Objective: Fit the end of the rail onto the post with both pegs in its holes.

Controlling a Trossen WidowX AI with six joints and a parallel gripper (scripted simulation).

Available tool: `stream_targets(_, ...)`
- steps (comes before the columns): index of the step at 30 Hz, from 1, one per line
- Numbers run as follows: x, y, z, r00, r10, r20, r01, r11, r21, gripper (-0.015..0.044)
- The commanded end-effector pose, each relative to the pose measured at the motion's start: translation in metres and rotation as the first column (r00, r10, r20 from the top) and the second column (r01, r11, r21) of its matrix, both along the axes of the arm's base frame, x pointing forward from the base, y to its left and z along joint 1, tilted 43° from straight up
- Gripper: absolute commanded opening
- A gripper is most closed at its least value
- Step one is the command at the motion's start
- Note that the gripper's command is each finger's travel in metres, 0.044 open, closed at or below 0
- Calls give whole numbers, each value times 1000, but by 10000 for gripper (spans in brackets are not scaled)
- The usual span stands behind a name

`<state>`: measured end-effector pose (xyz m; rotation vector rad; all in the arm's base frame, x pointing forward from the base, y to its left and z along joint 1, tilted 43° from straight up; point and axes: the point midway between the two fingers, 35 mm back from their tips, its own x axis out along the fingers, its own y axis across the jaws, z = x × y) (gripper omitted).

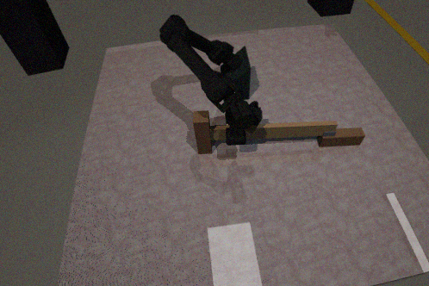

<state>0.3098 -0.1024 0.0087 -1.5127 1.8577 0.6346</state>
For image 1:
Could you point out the long wooden rail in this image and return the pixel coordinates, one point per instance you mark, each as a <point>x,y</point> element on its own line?
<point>279,130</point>

